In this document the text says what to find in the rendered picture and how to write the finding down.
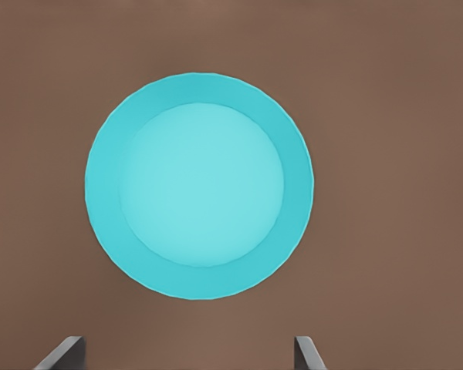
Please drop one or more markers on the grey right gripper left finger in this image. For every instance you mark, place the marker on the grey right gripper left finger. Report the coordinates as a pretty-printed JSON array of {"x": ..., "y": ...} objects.
[{"x": 63, "y": 356}]

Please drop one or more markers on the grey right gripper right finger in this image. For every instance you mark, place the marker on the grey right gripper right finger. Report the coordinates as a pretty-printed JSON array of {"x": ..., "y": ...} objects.
[{"x": 308, "y": 354}]

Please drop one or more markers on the turquoise round plate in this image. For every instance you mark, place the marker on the turquoise round plate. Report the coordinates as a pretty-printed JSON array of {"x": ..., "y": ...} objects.
[{"x": 200, "y": 185}]

